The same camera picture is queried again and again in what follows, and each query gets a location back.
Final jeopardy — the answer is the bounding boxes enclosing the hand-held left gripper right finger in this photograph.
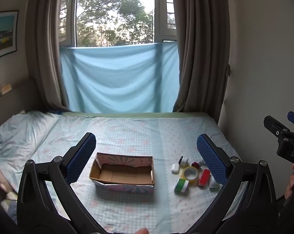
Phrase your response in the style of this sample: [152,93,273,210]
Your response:
[186,134,277,233]

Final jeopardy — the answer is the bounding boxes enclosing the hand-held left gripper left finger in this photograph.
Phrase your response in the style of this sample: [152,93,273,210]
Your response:
[17,132,106,233]

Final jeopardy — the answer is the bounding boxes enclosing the red carton box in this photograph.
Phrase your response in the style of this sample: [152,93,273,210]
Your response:
[198,168,211,189]

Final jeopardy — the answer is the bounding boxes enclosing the clear tape roll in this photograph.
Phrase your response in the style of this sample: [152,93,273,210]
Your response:
[182,166,200,181]

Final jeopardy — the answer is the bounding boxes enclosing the dark green striped jar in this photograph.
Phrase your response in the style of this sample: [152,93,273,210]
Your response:
[174,178,190,193]

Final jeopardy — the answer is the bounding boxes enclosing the cardboard box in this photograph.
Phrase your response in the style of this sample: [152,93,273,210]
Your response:
[89,152,155,193]

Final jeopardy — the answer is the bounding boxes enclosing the person's right forearm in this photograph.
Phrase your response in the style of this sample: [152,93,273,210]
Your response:
[277,196,294,234]

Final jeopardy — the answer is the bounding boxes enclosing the person's right hand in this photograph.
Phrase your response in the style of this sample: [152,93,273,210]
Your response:
[284,164,294,200]

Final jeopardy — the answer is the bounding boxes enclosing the checked floral bed sheet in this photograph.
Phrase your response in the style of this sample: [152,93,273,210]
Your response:
[6,114,250,234]

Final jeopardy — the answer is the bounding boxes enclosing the light blue hanging cloth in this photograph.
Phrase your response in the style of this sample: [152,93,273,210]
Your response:
[59,42,181,114]

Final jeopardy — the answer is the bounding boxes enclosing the small beige box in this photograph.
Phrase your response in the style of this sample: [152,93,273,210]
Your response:
[0,83,13,95]

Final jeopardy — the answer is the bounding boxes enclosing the brown curtain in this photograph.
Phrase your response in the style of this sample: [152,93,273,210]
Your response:
[170,0,231,113]
[25,0,75,110]

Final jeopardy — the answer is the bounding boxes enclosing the framed wall picture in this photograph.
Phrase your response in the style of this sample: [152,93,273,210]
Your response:
[0,10,19,61]

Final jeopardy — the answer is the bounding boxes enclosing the window with white frame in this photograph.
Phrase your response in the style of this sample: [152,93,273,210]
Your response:
[59,0,178,47]

